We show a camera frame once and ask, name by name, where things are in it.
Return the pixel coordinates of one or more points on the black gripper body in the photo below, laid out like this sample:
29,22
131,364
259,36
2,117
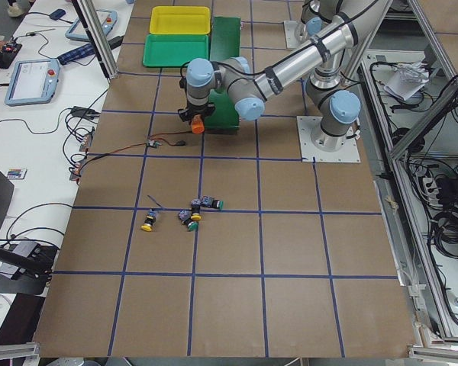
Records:
197,110

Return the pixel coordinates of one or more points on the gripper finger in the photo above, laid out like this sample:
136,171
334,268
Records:
186,117
208,118

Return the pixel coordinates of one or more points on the orange cylinder with label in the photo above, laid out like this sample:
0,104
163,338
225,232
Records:
197,124

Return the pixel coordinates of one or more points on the green push button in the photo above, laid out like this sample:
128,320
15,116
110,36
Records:
211,202
185,217

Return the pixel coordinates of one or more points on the yellow push button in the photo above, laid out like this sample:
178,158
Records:
196,209
149,221

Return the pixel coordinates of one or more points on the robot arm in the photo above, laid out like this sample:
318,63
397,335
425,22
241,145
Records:
326,29
318,14

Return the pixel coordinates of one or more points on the small circuit board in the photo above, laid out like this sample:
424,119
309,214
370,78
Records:
154,143

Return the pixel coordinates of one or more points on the green plastic tray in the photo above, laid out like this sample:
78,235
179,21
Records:
174,50

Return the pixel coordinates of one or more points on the green conveyor belt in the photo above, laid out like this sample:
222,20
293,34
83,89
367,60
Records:
225,43

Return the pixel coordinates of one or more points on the yellow plastic tray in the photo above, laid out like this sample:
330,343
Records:
180,20

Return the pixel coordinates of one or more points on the black power adapter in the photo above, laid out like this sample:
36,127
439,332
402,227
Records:
115,42

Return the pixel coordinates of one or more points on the blue checkered umbrella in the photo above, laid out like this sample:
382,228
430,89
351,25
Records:
76,54

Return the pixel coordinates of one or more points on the teach pendant near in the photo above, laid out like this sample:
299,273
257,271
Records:
33,82

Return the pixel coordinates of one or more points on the aluminium frame post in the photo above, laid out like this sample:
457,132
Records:
87,15

